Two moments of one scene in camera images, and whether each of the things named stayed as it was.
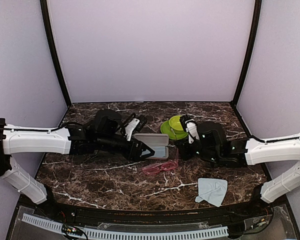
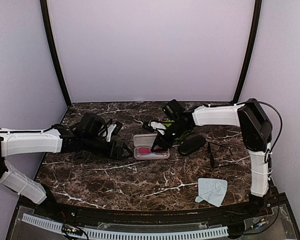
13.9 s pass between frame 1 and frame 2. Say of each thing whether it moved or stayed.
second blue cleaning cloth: stayed
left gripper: moved
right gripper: moved
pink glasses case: stayed
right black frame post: stayed
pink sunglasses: moved
